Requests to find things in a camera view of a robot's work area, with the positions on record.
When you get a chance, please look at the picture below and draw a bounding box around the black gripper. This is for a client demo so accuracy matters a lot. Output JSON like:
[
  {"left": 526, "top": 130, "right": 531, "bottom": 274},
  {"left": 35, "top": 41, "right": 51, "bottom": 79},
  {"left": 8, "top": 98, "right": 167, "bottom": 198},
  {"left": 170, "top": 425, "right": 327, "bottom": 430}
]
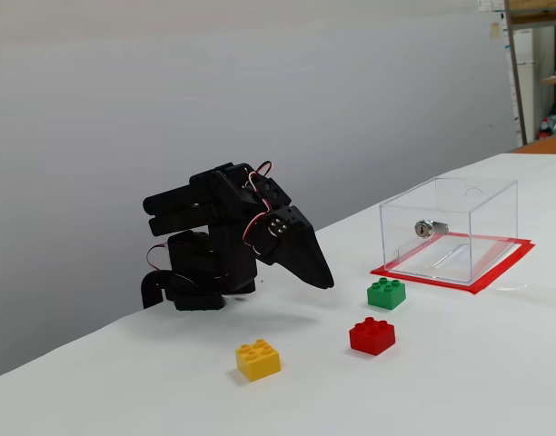
[{"left": 253, "top": 204, "right": 336, "bottom": 291}]

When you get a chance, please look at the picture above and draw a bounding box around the yellow lego brick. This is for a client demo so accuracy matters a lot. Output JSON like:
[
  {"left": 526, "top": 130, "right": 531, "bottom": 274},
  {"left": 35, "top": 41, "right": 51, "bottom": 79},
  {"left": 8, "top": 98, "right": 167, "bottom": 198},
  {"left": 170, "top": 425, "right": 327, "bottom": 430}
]
[{"left": 234, "top": 338, "right": 283, "bottom": 382}]

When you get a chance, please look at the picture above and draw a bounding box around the green lego brick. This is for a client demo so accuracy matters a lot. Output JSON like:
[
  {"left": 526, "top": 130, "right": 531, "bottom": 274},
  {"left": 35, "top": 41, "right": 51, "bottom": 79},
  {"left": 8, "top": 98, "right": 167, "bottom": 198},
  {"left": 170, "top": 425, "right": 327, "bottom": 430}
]
[{"left": 366, "top": 277, "right": 407, "bottom": 312}]

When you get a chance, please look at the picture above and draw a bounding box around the red lego brick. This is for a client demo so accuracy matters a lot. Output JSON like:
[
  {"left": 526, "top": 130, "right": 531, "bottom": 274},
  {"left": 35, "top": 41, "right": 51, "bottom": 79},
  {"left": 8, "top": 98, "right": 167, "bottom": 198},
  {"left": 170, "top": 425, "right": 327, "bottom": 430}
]
[{"left": 348, "top": 316, "right": 397, "bottom": 357}]

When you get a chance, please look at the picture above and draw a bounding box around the silver box lock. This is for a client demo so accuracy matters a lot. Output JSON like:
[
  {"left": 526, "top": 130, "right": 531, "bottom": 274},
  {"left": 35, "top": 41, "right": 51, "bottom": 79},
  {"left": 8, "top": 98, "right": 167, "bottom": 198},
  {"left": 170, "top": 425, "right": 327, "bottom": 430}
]
[{"left": 413, "top": 219, "right": 449, "bottom": 239}]

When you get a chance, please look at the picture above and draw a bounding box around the transparent acrylic box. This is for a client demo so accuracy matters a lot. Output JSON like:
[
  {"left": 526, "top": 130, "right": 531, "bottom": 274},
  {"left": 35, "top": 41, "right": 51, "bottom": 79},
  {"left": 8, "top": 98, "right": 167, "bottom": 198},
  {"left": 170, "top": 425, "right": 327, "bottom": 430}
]
[{"left": 379, "top": 176, "right": 519, "bottom": 286}]

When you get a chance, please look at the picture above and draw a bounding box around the black table clamp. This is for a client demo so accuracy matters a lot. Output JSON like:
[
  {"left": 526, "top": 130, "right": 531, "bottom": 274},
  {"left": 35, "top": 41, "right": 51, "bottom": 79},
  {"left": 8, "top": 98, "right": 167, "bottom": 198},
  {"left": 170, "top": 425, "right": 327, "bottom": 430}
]
[{"left": 140, "top": 270, "right": 198, "bottom": 310}]

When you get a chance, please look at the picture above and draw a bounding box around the orange wooden table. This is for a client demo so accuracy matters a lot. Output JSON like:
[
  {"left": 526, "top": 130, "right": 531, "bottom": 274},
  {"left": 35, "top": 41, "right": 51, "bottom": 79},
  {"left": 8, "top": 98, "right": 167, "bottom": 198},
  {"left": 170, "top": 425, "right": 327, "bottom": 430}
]
[{"left": 509, "top": 135, "right": 556, "bottom": 155}]

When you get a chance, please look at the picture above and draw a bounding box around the white refrigerator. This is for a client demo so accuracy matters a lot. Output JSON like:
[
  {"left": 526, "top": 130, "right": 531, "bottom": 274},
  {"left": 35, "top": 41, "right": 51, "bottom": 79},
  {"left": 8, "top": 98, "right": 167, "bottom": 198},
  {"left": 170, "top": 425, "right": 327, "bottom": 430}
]
[{"left": 509, "top": 27, "right": 536, "bottom": 137}]

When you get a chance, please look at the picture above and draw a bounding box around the metal shelf rack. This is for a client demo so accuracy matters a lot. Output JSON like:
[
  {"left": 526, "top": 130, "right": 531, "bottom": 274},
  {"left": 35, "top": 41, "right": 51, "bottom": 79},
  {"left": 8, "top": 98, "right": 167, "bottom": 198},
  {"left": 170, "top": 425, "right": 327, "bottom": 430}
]
[{"left": 503, "top": 0, "right": 556, "bottom": 146}]

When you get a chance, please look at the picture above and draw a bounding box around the red white gripper servo cable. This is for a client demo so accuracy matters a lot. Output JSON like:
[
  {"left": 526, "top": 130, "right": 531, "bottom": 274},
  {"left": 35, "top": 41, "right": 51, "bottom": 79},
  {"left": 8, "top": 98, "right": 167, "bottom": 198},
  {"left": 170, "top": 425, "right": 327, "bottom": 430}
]
[{"left": 241, "top": 161, "right": 274, "bottom": 255}]

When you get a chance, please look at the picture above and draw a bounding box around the red white base cable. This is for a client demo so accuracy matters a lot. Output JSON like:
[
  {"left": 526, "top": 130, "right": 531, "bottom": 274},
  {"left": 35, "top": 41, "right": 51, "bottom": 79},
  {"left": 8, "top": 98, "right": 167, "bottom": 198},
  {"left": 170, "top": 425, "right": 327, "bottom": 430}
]
[{"left": 144, "top": 243, "right": 170, "bottom": 273}]

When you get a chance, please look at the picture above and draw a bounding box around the red tape frame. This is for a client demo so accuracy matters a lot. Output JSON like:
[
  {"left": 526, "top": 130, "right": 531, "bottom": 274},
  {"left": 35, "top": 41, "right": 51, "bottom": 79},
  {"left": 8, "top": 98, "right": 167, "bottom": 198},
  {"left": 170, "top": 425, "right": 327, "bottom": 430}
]
[{"left": 370, "top": 232, "right": 536, "bottom": 297}]

